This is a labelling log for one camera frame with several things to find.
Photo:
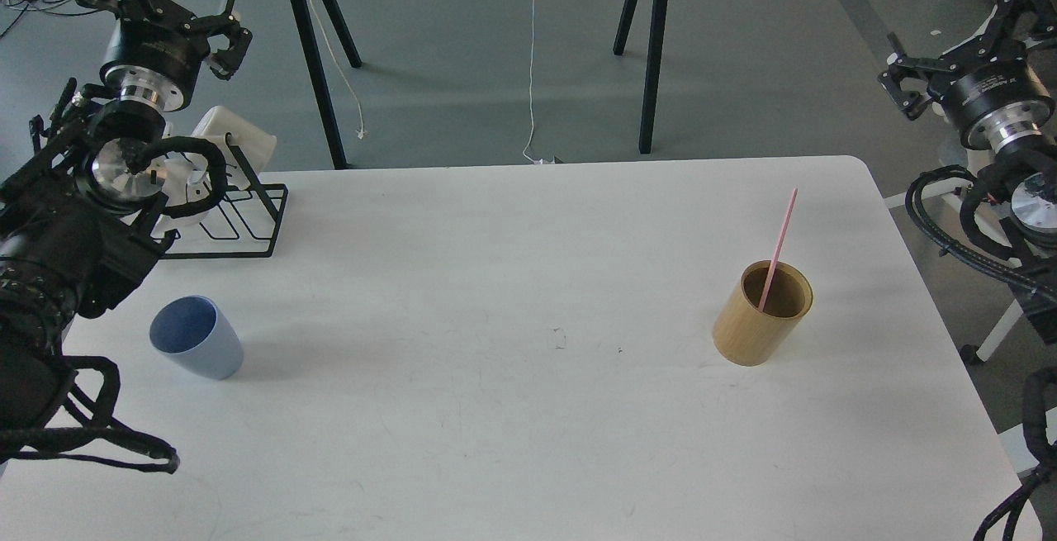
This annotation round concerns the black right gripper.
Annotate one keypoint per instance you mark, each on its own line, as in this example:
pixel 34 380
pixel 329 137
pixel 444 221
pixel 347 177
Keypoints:
pixel 995 78

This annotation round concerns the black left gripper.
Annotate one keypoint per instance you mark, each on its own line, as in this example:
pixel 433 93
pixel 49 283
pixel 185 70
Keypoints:
pixel 161 44

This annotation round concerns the blue plastic cup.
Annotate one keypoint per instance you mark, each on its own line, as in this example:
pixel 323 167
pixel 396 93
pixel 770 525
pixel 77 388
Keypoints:
pixel 195 334

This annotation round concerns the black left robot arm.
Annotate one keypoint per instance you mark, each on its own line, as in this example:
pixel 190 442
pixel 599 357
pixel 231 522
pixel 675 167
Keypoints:
pixel 78 224

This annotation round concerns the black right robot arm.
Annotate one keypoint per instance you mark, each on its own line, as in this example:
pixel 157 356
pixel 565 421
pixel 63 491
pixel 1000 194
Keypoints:
pixel 998 219

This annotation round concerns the white mug upper right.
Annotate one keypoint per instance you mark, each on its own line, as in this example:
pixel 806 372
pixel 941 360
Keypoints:
pixel 225 128

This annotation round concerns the white office chair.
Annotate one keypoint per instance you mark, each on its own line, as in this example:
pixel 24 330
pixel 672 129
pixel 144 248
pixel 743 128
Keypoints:
pixel 980 313

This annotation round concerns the white mug on rack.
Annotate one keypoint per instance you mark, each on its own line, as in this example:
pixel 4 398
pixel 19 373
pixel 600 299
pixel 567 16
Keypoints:
pixel 184 179

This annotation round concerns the bamboo cylinder holder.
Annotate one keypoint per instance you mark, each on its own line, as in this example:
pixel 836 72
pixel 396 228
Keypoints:
pixel 761 312

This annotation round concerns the black wire cup rack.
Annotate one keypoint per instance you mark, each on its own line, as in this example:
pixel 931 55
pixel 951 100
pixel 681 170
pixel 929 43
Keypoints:
pixel 245 225

